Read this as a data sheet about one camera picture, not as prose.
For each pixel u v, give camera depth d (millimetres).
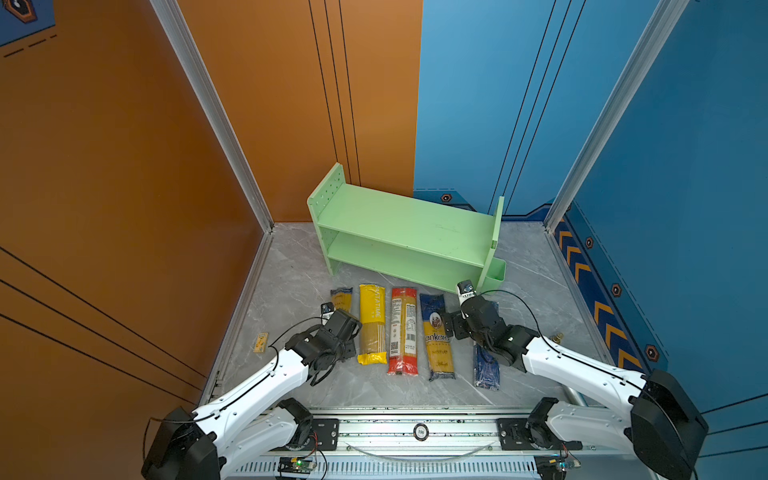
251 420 465
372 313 916
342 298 942
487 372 792
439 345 860
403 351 846
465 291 728
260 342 895
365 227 858
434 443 728
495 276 1021
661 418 397
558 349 531
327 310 749
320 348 573
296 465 708
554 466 707
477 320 631
